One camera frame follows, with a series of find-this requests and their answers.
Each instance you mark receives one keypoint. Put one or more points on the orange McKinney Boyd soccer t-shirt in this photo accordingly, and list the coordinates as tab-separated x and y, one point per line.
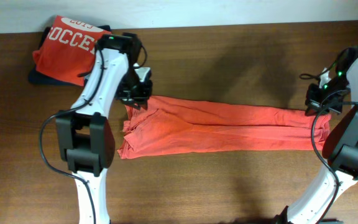
177	126

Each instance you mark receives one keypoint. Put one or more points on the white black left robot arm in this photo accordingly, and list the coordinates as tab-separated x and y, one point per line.
85	139

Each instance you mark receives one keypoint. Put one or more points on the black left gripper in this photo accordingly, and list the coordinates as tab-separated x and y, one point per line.
142	98

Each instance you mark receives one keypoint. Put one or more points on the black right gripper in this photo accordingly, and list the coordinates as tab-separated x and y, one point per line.
312	101

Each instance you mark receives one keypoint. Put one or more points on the folded orange soccer shirt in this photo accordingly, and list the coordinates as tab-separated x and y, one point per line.
67	49

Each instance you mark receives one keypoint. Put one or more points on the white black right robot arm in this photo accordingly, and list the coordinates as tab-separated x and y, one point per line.
339	155

